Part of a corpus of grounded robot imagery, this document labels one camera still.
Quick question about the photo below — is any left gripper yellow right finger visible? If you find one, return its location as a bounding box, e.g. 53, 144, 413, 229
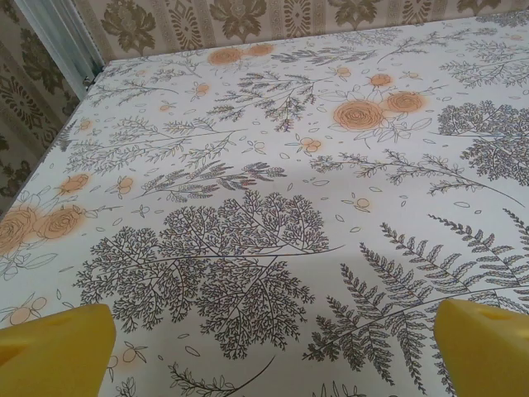
433, 299, 529, 397

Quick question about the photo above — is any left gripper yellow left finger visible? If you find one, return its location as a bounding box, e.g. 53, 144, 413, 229
0, 304, 117, 397

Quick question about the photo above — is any floral tablecloth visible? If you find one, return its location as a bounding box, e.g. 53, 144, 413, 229
0, 16, 529, 397

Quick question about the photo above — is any aluminium corner post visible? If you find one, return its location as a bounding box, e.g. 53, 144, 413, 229
16, 0, 105, 90

